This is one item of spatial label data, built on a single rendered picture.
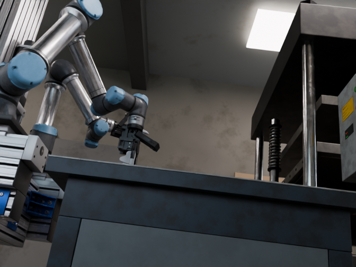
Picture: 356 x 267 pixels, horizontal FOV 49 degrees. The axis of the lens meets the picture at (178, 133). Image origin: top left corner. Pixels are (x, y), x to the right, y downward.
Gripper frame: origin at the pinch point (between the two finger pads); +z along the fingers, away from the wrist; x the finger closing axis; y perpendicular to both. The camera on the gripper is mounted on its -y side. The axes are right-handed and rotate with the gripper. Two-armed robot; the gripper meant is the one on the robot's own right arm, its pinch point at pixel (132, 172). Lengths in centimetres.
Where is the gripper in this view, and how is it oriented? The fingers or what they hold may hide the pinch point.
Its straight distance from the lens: 163.3
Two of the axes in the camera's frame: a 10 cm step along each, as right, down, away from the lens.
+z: -1.2, 9.0, -4.1
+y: -9.9, -1.2, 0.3
